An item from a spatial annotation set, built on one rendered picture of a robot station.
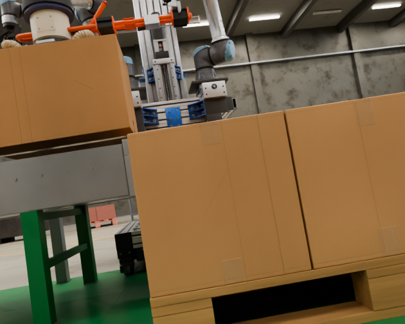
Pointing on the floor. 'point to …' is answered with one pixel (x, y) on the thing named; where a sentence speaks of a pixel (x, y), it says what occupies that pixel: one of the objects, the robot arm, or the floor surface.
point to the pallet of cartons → (102, 215)
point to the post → (63, 272)
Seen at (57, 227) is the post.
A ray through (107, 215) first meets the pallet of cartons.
